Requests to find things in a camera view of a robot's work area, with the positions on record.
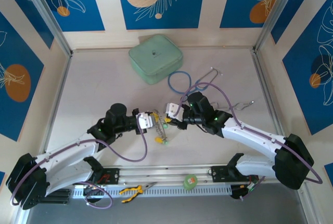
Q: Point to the clear tool with yellow parts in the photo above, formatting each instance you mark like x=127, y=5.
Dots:
x=161, y=130

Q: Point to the yellow capped key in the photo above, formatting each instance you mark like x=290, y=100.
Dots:
x=157, y=139

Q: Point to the green capped key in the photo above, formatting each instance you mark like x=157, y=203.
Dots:
x=165, y=143

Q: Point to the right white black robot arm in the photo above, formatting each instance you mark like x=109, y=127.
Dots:
x=255, y=135

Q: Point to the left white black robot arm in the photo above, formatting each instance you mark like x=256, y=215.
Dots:
x=65, y=153

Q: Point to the blue stethoscope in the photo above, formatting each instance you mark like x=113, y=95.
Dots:
x=169, y=85

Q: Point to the mint green zip case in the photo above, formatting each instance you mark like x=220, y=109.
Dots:
x=154, y=57

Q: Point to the green tape roll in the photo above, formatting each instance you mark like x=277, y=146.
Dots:
x=190, y=181

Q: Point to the yellow black pliers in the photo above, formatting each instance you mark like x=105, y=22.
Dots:
x=130, y=191

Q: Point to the blue poster with beige circle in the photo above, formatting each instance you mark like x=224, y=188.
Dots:
x=161, y=3

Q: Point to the blue poster with orange fruit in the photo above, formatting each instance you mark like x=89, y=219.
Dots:
x=249, y=3

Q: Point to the blue poster with white flower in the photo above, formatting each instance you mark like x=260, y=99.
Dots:
x=70, y=3

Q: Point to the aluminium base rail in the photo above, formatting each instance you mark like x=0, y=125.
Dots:
x=166, y=173

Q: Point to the black stacked bracket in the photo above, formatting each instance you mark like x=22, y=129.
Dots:
x=58, y=196

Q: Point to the aluminium frame post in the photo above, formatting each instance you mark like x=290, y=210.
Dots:
x=275, y=11
x=46, y=13

